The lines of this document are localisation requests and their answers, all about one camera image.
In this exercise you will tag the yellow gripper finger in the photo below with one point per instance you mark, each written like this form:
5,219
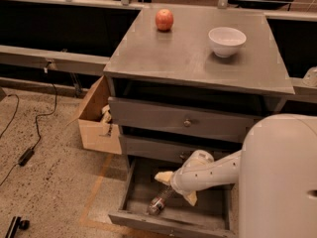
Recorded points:
164,177
191,198

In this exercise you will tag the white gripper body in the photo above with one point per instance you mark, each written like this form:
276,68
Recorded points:
177,182

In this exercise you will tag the clear plastic water bottle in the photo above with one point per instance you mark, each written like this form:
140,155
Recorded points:
158,203

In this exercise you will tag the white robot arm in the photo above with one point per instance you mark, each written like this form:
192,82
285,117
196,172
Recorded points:
276,171

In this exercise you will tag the grey open bottom drawer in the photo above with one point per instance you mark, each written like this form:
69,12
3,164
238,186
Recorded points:
208,218

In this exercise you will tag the grey middle drawer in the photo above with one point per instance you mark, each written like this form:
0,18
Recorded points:
174,150

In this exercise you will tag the grey top drawer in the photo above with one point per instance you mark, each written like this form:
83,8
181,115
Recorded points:
202,123

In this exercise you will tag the grey wooden drawer cabinet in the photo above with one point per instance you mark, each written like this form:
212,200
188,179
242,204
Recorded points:
187,96

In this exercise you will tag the cardboard box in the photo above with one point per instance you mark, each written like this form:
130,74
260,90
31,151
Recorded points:
95,134

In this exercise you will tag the white ceramic bowl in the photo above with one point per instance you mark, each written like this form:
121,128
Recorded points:
226,41

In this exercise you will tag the grey metal railing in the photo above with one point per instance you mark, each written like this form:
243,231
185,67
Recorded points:
59,58

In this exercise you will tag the black object on floor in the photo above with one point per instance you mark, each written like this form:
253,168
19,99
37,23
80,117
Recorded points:
17,223

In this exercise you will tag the red apple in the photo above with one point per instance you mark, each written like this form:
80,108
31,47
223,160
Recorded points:
164,19

